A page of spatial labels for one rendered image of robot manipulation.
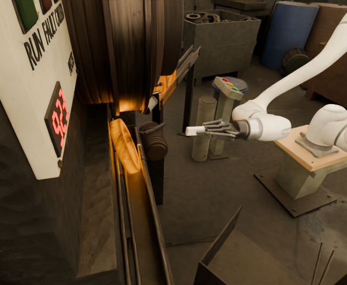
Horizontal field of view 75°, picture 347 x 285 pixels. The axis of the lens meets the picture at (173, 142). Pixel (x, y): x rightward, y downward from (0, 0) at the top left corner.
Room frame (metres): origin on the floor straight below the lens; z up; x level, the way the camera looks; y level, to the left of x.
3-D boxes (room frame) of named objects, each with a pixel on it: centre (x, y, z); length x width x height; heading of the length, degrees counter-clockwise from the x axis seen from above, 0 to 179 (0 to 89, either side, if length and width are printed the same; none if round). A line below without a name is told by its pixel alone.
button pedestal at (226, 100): (1.49, -0.36, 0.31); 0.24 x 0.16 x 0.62; 17
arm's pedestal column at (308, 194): (1.14, -0.88, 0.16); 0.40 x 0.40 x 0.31; 25
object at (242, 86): (1.94, -0.47, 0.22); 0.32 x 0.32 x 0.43
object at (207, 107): (1.40, -0.22, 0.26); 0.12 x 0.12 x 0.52
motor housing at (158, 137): (0.98, 0.11, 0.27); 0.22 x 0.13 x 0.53; 17
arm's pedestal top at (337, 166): (1.14, -0.88, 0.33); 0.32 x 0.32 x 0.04; 25
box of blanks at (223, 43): (3.34, -0.37, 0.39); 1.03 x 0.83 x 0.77; 122
